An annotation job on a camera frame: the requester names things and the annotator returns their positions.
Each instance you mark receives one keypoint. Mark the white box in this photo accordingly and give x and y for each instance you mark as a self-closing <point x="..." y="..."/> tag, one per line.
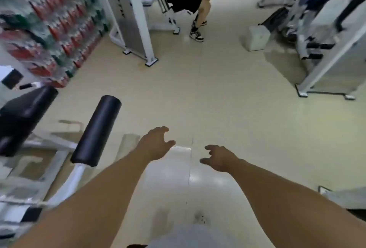
<point x="258" y="38"/>

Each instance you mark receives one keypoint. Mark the white machine base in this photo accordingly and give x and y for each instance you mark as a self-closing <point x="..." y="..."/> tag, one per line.
<point x="343" y="197"/>

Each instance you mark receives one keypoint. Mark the person's right hand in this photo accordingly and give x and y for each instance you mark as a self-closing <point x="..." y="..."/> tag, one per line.
<point x="221" y="159"/>

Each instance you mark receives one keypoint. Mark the person's left forearm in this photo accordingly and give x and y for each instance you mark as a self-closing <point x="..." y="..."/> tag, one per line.
<point x="94" y="207"/>

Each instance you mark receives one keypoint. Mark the white seat machine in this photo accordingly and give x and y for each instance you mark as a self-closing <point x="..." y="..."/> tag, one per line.
<point x="164" y="24"/>

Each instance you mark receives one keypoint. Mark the person's left hand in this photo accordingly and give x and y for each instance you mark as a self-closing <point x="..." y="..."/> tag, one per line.
<point x="155" y="143"/>

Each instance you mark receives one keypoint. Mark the white roller machine frame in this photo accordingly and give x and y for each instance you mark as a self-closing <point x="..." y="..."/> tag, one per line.
<point x="37" y="170"/>

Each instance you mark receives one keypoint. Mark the black foam roller pad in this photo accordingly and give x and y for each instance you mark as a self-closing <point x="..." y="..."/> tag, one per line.
<point x="23" y="116"/>
<point x="95" y="130"/>

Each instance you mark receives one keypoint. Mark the person's grey shirt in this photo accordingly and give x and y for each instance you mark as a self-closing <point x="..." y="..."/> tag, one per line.
<point x="188" y="237"/>

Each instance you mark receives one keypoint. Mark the white panelled gym machine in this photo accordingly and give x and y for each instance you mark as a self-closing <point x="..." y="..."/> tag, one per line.
<point x="128" y="13"/>

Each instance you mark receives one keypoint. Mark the person's right forearm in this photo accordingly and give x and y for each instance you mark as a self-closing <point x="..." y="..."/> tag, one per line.
<point x="286" y="207"/>

